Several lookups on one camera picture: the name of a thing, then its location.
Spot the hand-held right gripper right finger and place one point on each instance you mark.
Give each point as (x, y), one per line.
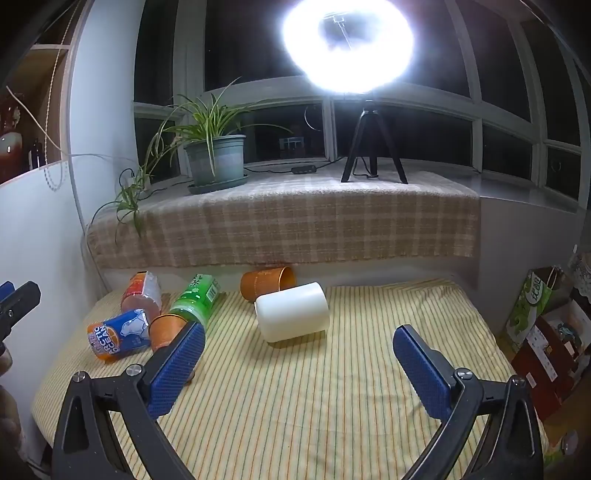
(422, 374)

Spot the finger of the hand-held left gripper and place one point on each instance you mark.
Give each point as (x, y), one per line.
(21, 307)
(4, 290)

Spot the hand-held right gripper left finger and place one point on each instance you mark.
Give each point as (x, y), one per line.
(178, 364)

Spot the blue and orange cup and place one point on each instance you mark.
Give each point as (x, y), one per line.
(120, 332)

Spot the green label cup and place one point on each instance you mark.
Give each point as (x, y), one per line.
(196, 300)

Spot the red and white cup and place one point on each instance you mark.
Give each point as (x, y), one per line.
(141, 290)

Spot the person's left hand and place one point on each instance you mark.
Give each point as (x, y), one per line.
(8, 424)

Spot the green paper bag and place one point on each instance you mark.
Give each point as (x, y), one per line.
(526, 314)

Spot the striped yellow cloth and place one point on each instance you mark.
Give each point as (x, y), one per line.
(300, 406)

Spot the red cardboard box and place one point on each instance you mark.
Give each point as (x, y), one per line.
(549, 364)

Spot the red ceramic jar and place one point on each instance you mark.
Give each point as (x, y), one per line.
(9, 147)

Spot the grey pot saucer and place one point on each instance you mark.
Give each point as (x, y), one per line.
(217, 187)

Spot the plaid cloth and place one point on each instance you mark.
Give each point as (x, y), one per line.
(300, 221)

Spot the grey plant pot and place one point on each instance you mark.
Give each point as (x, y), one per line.
(217, 159)

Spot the wooden shelf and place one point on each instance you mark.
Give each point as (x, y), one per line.
(32, 60)

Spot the black tripod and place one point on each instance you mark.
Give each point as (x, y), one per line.
(364, 134)

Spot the spider plant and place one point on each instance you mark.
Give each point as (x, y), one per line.
(203, 115)

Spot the white window frame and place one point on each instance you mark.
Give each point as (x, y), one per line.
(461, 108)

